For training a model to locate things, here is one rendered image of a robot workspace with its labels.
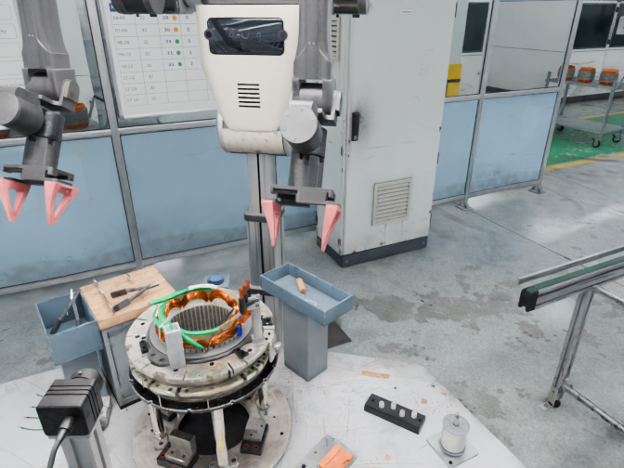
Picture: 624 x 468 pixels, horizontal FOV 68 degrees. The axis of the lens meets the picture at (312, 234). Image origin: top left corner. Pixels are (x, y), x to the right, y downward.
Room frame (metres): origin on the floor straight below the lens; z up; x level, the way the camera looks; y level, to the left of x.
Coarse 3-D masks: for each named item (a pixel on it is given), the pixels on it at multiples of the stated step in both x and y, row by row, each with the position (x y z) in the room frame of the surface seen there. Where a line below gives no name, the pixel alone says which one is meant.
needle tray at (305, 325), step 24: (288, 264) 1.18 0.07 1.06; (264, 288) 1.10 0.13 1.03; (288, 288) 1.10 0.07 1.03; (312, 288) 1.10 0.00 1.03; (336, 288) 1.05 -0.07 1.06; (288, 312) 1.05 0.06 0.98; (312, 312) 0.96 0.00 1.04; (336, 312) 0.96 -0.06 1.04; (288, 336) 1.05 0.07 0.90; (312, 336) 1.01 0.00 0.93; (288, 360) 1.05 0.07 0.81; (312, 360) 1.01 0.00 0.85
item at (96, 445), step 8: (96, 432) 0.34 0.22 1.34; (64, 440) 0.32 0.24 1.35; (72, 440) 0.33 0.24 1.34; (80, 440) 0.32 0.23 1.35; (88, 440) 0.33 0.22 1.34; (96, 440) 0.34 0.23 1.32; (104, 440) 0.35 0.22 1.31; (64, 448) 0.32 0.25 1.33; (72, 448) 0.32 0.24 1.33; (80, 448) 0.32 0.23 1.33; (88, 448) 0.32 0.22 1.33; (96, 448) 0.33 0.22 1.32; (104, 448) 0.35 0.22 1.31; (72, 456) 0.32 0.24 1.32; (80, 456) 0.33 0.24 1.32; (88, 456) 0.32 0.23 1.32; (96, 456) 0.33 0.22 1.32; (104, 456) 0.34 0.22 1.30; (72, 464) 0.32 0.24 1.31; (80, 464) 0.33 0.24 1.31; (88, 464) 0.32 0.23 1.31; (96, 464) 0.33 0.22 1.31; (104, 464) 0.34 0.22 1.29
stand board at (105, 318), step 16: (144, 272) 1.12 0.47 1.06; (80, 288) 1.04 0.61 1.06; (96, 288) 1.04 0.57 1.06; (112, 288) 1.04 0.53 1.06; (128, 288) 1.04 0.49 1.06; (160, 288) 1.04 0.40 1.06; (96, 304) 0.97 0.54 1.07; (112, 304) 0.97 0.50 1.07; (144, 304) 0.97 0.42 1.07; (112, 320) 0.91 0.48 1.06
